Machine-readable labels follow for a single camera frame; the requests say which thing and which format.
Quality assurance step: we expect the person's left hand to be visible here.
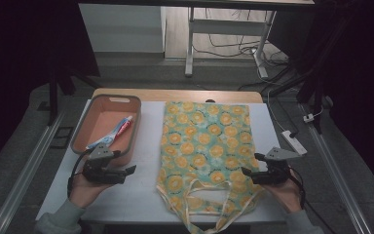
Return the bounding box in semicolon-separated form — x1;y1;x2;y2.
68;173;115;210

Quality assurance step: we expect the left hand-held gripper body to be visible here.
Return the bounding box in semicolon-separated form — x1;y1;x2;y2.
82;142;127;185

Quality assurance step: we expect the person's right hand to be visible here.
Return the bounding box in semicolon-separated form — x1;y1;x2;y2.
262;168;304;215

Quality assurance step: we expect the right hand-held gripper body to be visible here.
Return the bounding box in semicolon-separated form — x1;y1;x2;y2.
250;146;302;186

